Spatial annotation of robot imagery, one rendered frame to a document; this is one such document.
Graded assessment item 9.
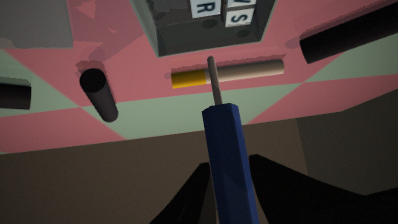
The blue stylus with grey tip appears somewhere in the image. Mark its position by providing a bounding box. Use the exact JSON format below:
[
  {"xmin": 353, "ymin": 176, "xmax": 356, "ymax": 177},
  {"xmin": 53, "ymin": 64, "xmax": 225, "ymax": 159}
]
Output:
[{"xmin": 202, "ymin": 56, "xmax": 260, "ymax": 224}]

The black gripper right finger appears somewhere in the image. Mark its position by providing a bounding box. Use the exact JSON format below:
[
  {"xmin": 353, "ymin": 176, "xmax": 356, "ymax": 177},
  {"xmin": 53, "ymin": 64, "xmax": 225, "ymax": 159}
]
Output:
[{"xmin": 248, "ymin": 154, "xmax": 398, "ymax": 224}]

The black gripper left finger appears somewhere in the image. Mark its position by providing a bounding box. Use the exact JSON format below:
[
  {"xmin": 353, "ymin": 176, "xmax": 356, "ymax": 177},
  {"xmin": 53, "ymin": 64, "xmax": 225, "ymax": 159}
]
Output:
[{"xmin": 149, "ymin": 163, "xmax": 216, "ymax": 224}]

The black keyboard with white keys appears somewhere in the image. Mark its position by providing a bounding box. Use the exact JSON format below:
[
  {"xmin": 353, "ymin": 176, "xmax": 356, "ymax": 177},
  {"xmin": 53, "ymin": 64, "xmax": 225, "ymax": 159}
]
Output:
[{"xmin": 128, "ymin": 0, "xmax": 279, "ymax": 59}]

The dark grey cylinder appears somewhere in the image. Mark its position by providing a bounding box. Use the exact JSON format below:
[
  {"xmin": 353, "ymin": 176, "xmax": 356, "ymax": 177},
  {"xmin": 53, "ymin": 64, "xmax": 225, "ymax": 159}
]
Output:
[
  {"xmin": 80, "ymin": 68, "xmax": 119, "ymax": 123},
  {"xmin": 299, "ymin": 1, "xmax": 398, "ymax": 64},
  {"xmin": 0, "ymin": 84, "xmax": 31, "ymax": 110}
]

